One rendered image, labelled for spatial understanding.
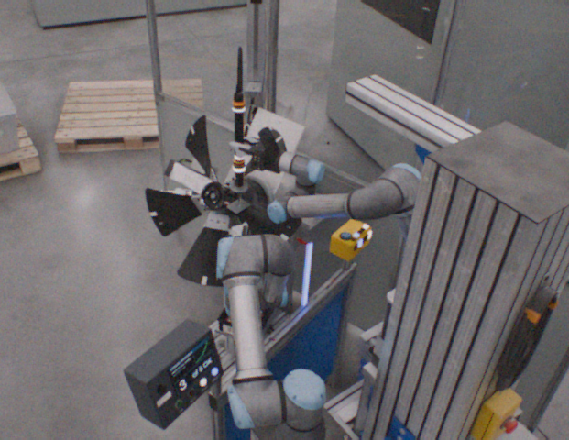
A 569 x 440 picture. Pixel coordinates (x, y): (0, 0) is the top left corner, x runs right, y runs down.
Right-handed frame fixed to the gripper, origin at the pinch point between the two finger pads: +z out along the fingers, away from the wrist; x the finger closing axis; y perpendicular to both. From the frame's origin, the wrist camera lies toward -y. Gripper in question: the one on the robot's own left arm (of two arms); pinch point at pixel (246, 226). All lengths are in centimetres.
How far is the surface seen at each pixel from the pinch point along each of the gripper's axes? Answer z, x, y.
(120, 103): 291, 89, 140
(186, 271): -4.4, 18.4, 26.1
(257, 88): 72, -23, -2
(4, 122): 202, 56, 198
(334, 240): 8.7, 16.0, -33.9
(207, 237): 4.7, 8.7, 17.3
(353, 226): 16.1, 15.2, -42.0
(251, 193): 22.7, 0.8, -0.2
